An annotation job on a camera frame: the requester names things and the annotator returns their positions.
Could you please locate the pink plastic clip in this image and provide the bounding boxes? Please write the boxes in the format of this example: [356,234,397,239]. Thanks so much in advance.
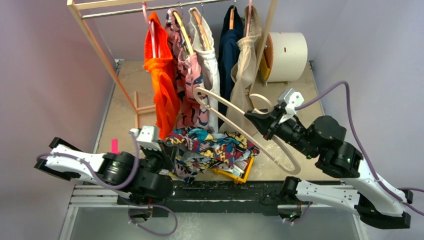
[110,138,120,154]

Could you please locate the pink hanger under orange shorts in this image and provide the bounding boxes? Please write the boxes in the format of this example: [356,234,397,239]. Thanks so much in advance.
[142,2,159,58]

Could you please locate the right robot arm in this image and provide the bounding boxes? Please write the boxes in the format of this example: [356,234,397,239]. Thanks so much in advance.
[245,105,413,230]

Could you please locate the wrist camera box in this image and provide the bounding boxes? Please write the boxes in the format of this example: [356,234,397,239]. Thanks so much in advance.
[277,88,304,124]
[130,125,162,151]

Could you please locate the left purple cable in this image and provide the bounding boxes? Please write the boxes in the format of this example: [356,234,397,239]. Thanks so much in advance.
[35,131,141,191]

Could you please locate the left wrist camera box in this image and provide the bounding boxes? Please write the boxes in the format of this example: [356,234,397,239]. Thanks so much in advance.
[130,125,162,151]

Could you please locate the pink hanger under beige shorts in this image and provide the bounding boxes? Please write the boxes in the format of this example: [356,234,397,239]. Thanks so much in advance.
[245,0,252,37]

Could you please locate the pink patterned shorts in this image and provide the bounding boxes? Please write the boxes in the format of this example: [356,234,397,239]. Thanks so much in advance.
[165,8,209,129]

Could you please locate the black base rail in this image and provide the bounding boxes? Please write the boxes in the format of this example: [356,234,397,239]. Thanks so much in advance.
[67,179,357,220]

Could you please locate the white items in bin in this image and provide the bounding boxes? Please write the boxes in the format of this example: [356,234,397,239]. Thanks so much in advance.
[229,161,248,178]

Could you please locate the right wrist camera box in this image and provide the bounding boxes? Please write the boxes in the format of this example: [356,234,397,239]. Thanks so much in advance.
[277,88,304,124]

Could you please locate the navy blue shorts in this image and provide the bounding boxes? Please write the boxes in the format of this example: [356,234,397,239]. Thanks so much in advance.
[218,6,244,101]

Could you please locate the colourful comic print shorts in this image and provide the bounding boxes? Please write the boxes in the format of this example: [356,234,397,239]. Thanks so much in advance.
[161,126,260,184]

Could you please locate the white shorts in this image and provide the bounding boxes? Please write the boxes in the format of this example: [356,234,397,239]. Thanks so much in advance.
[188,7,221,132]

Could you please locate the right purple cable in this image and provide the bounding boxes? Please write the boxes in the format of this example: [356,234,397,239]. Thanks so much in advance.
[294,80,424,217]

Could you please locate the orange wooden hanger navy shorts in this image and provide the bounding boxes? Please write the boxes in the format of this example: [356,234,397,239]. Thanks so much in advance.
[228,4,236,30]

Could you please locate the white cylindrical drum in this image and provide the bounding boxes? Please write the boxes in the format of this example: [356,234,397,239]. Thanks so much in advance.
[259,32,308,86]

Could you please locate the wooden clothes rack frame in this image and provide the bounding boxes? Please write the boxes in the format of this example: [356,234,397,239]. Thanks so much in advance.
[66,0,279,128]

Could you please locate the yellow plastic bin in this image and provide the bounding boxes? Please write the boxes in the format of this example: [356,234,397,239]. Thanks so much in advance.
[212,157,255,184]

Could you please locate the loose purple cable loop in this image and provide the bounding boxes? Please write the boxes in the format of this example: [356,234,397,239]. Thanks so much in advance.
[127,202,179,237]

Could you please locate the beige shorts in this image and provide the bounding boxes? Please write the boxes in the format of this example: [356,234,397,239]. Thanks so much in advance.
[219,4,263,133]

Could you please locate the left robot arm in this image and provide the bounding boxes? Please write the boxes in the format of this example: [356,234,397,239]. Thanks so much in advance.
[34,137,178,205]

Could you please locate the metal hanging rail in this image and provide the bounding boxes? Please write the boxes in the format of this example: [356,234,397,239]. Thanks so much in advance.
[81,0,229,20]

